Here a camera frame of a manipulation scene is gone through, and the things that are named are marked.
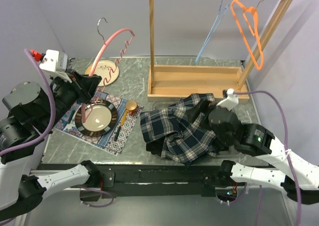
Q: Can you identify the black rimmed plate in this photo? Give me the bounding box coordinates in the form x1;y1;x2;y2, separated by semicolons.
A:
74;99;118;137

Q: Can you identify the clear plastic bin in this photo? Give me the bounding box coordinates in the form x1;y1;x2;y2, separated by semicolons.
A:
152;101;243;159

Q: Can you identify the orange plastic hanger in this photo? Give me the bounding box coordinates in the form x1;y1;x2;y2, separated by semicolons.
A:
230;0;269;70

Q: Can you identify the beige round plate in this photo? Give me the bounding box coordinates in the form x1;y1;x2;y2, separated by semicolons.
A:
94;60;119;87

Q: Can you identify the dark green pen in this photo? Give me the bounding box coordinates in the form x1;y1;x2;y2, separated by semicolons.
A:
114;126;121;141

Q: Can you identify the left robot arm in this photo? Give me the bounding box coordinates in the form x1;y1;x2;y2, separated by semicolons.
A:
0;70;102;224

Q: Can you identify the wooden clothes rack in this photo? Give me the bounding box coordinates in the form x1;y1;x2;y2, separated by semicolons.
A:
148;0;293;103

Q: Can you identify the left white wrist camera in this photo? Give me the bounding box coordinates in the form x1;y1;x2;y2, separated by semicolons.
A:
29;49;71;82

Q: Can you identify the pink hanger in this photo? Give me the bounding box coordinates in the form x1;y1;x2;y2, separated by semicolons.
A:
81;17;136;123

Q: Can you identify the blue patterned placemat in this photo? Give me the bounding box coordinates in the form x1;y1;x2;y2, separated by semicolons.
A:
54;92;143;156

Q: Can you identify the light blue wire hanger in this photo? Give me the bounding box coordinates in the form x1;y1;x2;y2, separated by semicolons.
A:
195;0;230;64

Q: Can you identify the navy beige plaid skirt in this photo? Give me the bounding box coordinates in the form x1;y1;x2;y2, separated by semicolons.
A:
140;93;217;166

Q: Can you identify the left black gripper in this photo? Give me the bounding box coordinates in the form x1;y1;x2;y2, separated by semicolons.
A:
41;67;103;130

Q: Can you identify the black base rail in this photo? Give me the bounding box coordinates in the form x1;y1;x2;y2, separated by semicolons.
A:
79;164;250;203

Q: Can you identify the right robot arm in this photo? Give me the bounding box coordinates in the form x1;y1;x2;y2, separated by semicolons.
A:
186;96;319;205

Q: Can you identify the copper cup with handle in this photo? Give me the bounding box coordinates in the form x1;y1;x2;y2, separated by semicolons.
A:
120;100;138;126

